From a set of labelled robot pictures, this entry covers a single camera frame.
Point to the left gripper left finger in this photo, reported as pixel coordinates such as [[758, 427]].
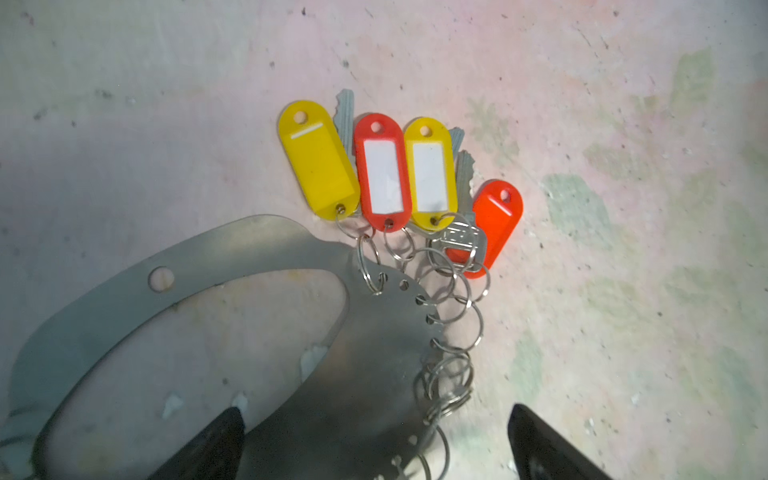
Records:
[[214, 453]]

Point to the red key tag with label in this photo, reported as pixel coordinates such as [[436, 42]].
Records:
[[382, 172]]

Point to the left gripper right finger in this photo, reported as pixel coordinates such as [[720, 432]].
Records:
[[540, 452]]

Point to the yellow key tag with label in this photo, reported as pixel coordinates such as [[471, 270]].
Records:
[[430, 165]]

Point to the silver key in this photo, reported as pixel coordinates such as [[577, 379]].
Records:
[[463, 236]]

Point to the red key tag right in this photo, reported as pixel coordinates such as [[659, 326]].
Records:
[[498, 207]]

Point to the yellow key tag left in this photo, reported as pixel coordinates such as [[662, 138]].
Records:
[[319, 160]]

